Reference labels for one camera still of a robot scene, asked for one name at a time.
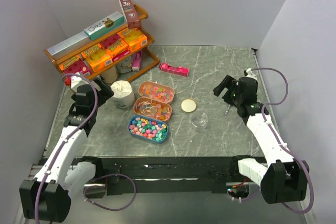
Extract pink tin of lollipops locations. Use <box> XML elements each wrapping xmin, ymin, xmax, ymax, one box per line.
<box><xmin>133</xmin><ymin>97</ymin><xmax>172</xmax><ymax>122</ymax></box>

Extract white toilet paper roll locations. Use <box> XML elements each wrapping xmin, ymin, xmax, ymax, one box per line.
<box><xmin>111</xmin><ymin>80</ymin><xmax>136</xmax><ymax>109</ymax></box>

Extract silver long box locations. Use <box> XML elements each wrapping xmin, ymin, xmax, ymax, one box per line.
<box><xmin>47</xmin><ymin>31</ymin><xmax>91</xmax><ymax>60</ymax></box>

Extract pink slim box upright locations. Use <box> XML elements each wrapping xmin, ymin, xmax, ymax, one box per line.
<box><xmin>132</xmin><ymin>51</ymin><xmax>142</xmax><ymax>71</ymax></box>

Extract red orange sponge box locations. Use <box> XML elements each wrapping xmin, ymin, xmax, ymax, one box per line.
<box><xmin>101</xmin><ymin>34</ymin><xmax>129</xmax><ymax>58</ymax></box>

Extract beige paper roll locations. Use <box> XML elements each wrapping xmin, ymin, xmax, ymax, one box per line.
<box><xmin>100</xmin><ymin>66</ymin><xmax>118</xmax><ymax>84</ymax></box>

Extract orange sponge box right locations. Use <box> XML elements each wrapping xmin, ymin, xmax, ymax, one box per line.
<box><xmin>118</xmin><ymin>28</ymin><xmax>148</xmax><ymax>52</ymax></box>

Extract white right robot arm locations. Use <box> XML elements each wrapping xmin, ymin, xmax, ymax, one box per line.
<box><xmin>213</xmin><ymin>74</ymin><xmax>309</xmax><ymax>204</ymax></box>

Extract pink box on table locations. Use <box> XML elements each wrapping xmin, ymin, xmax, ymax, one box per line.
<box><xmin>159</xmin><ymin>62</ymin><xmax>189</xmax><ymax>77</ymax></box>

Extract orange sponge box middle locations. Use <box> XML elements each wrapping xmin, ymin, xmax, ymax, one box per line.
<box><xmin>81</xmin><ymin>43</ymin><xmax>112</xmax><ymax>72</ymax></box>

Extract gold jar lid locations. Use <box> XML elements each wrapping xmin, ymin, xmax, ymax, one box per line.
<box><xmin>181</xmin><ymin>98</ymin><xmax>197</xmax><ymax>113</ymax></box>

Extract printed paper roll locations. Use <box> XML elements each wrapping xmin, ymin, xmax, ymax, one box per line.
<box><xmin>116</xmin><ymin>56</ymin><xmax>133</xmax><ymax>73</ymax></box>

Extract clear plastic jar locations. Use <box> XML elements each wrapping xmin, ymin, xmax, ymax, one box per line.
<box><xmin>191</xmin><ymin>112</ymin><xmax>208</xmax><ymax>130</ymax></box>

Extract teal long box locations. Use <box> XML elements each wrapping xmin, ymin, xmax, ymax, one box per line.
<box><xmin>83</xmin><ymin>12</ymin><xmax>124</xmax><ymax>40</ymax></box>

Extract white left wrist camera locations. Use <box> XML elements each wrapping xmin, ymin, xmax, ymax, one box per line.
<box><xmin>70</xmin><ymin>76</ymin><xmax>87</xmax><ymax>92</ymax></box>

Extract blue tin of star candies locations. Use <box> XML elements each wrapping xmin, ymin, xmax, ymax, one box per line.
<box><xmin>128</xmin><ymin>115</ymin><xmax>169</xmax><ymax>144</ymax></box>

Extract red tall carton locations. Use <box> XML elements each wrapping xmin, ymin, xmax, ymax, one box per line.
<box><xmin>119</xmin><ymin>0</ymin><xmax>140</xmax><ymax>29</ymax></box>

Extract pink sponge box left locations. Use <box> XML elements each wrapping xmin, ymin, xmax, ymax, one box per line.
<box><xmin>59</xmin><ymin>55</ymin><xmax>92</xmax><ymax>77</ymax></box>

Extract pink tin of gummies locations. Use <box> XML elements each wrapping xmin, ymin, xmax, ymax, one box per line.
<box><xmin>138</xmin><ymin>81</ymin><xmax>175</xmax><ymax>104</ymax></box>

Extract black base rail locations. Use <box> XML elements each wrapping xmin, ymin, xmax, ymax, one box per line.
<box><xmin>98</xmin><ymin>157</ymin><xmax>250</xmax><ymax>195</ymax></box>

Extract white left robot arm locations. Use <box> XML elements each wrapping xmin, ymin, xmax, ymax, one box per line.
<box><xmin>19</xmin><ymin>74</ymin><xmax>114</xmax><ymax>222</ymax></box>

